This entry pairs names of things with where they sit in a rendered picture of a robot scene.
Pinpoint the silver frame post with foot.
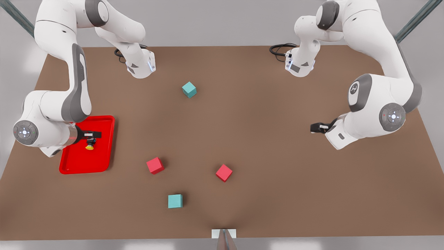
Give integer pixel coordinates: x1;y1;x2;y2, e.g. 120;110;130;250
212;229;238;250

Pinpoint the black cable loop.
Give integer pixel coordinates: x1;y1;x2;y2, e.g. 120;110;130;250
270;43;299;63
114;44;148;64

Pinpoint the red cube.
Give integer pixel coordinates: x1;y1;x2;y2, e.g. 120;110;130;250
215;164;233;183
146;157;165;175

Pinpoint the red plastic tray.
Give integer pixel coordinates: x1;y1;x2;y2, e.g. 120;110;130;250
59;115;116;175

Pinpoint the teal cube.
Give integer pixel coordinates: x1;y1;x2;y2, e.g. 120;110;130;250
168;194;183;209
182;82;197;99

